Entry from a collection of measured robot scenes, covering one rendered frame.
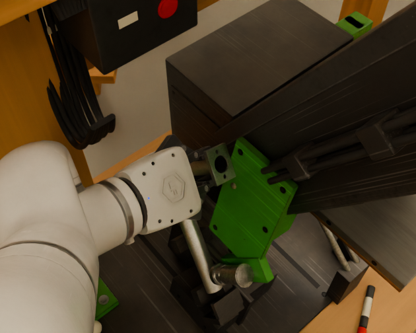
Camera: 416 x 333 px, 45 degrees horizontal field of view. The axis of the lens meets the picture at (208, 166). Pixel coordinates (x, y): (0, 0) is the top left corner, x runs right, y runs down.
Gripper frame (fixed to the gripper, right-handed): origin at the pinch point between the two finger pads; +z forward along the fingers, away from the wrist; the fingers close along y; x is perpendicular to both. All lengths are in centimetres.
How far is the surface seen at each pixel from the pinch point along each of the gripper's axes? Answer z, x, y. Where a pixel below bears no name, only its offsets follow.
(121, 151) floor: 74, 143, -9
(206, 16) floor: 164, 156, 45
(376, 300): 27.6, -3.6, -37.4
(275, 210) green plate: 2.2, -8.9, -8.1
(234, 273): -0.3, 1.2, -17.8
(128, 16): -7.7, -2.7, 23.2
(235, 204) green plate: 2.8, -0.3, -7.3
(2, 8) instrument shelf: -25.2, -6.0, 25.5
